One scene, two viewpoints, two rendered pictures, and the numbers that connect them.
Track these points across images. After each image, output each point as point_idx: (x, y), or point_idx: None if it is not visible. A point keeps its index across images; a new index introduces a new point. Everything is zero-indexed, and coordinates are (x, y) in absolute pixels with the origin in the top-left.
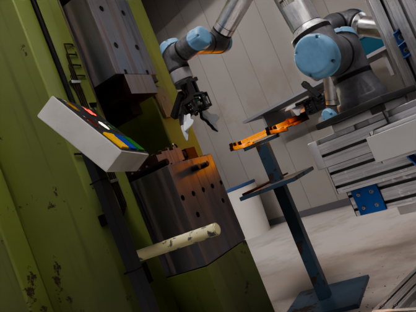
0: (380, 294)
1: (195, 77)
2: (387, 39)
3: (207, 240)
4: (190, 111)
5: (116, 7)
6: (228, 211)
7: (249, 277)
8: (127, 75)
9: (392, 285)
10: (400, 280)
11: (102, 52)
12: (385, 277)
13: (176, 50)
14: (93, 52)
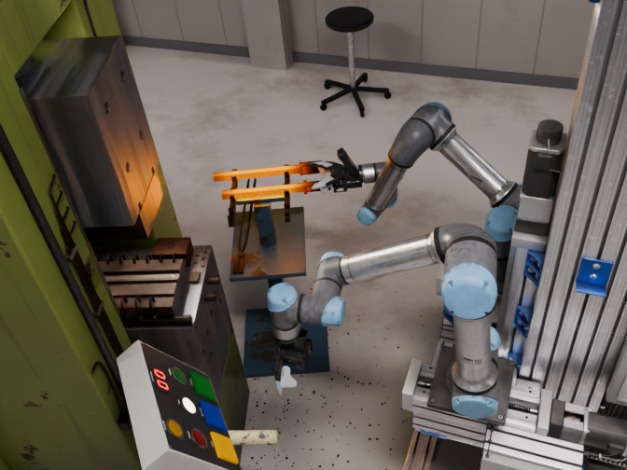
0: (346, 350)
1: (306, 332)
2: (508, 304)
3: (216, 376)
4: (287, 361)
5: (116, 74)
6: (223, 310)
7: (235, 368)
8: (141, 212)
9: (355, 334)
10: (362, 328)
11: (112, 193)
12: (344, 313)
13: (299, 319)
14: (91, 186)
